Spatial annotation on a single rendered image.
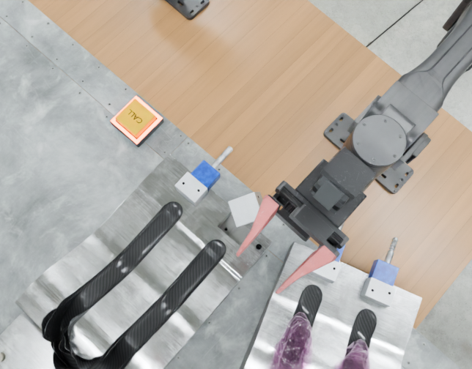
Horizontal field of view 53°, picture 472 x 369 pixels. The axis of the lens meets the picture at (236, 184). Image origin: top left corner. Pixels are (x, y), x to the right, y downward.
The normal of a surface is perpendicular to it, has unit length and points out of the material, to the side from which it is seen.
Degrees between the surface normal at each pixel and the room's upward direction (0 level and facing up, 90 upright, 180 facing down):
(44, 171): 0
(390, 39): 0
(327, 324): 17
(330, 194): 38
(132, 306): 28
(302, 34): 0
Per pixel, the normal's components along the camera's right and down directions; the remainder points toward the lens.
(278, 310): 0.18, -0.59
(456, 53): 0.01, -0.25
